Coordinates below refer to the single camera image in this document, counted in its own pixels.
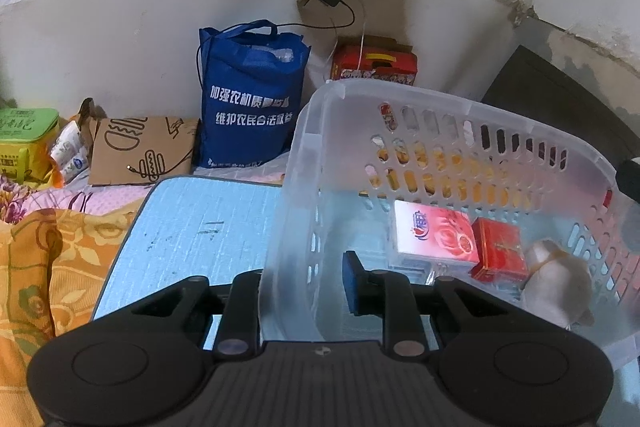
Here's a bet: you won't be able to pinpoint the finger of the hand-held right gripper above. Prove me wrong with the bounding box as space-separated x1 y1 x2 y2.
616 159 640 198

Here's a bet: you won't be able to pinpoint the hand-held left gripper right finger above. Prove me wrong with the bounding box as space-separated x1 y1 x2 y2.
342 252 516 357

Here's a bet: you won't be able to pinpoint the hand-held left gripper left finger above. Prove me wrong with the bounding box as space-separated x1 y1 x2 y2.
127 271 266 355

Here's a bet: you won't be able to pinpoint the white and red box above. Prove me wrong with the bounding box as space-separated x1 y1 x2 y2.
392 199 480 272

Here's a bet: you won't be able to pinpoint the grey plush cat toy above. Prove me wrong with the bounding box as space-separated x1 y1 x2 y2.
520 239 596 330

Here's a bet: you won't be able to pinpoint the small red box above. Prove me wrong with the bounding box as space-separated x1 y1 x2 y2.
470 217 530 283

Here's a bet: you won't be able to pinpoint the clear plastic basket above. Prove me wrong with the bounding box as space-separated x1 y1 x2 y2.
260 79 640 370

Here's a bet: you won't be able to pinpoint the dark wooden headboard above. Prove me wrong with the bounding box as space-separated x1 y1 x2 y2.
480 45 640 168

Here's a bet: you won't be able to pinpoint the brown paper bag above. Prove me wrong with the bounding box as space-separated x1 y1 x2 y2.
89 116 200 186

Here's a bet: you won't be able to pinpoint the pink floral bedsheet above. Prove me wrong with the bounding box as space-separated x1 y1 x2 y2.
0 172 151 224

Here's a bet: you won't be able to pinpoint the blue tote bag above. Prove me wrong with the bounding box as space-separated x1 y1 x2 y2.
192 21 311 170

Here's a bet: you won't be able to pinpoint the orange floral blanket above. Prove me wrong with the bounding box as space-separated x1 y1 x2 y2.
0 207 146 427

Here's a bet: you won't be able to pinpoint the red gift box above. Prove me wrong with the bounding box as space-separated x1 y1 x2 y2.
330 34 418 88

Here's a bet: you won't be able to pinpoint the white snack packets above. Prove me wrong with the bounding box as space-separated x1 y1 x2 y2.
50 122 92 180

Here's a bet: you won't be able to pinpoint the green box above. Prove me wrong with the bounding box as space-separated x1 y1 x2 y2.
0 108 61 182

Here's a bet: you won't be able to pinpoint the white cable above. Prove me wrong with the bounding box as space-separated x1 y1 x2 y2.
327 0 369 82

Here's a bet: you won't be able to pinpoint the black cable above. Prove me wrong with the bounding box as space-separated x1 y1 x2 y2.
127 0 356 180

